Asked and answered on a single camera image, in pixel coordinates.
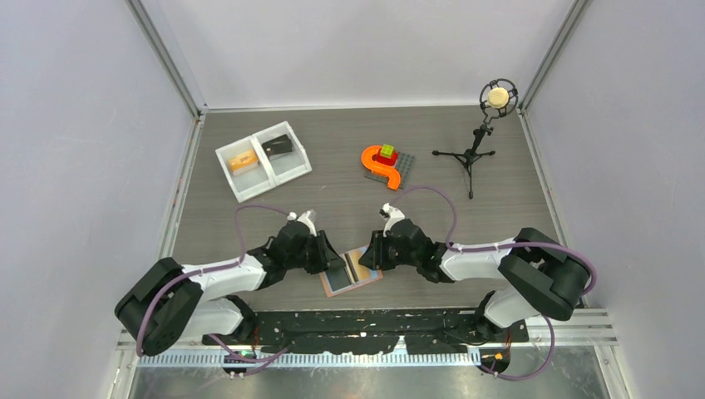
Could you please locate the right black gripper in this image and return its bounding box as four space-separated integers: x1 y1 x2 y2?
358 230 420 272

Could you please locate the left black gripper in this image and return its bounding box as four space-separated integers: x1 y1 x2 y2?
285 230 345 274

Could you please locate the pink leather card holder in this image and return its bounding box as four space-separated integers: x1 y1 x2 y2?
320 245 383 298

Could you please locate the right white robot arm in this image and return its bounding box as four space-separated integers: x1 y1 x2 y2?
359 219 594 342

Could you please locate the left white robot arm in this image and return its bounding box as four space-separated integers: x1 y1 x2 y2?
114 220 346 357

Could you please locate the black card box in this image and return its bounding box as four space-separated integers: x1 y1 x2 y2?
261 135 293 160

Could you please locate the orange card box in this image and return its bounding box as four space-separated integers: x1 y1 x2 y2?
227 149 259 176

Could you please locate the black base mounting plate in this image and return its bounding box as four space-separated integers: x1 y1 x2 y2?
220 308 529 355

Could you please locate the orange S-shaped toy track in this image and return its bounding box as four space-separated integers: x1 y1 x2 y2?
361 145 402 190

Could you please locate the grey toy baseplate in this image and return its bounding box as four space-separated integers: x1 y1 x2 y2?
363 152 416 190

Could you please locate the red toy brick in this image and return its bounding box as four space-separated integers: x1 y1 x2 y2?
375 147 398 167

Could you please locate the green toy brick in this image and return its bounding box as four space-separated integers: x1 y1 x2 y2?
378 144 396 160

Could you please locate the white two-compartment tray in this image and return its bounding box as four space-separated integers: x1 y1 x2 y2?
215 121 313 203

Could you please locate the black tripod mic stand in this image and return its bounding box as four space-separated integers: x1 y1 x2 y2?
431 116 496 200

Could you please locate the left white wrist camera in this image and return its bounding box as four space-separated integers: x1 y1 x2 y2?
287 209 318 236

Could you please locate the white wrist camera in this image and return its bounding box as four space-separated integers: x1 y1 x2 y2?
287 209 318 236
379 203 407 237

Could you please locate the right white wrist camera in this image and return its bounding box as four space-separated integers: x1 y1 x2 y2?
379 203 407 237

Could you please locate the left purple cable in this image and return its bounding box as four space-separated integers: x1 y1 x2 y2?
136 204 296 378

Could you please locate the purple cable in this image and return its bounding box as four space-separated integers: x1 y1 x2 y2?
136 204 296 378
389 185 599 382

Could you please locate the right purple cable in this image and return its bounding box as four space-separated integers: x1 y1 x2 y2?
389 185 599 382

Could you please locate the microphone with shock mount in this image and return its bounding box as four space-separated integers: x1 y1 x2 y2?
480 78 519 122

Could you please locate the aluminium frame rail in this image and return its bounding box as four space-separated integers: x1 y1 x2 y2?
119 309 618 369

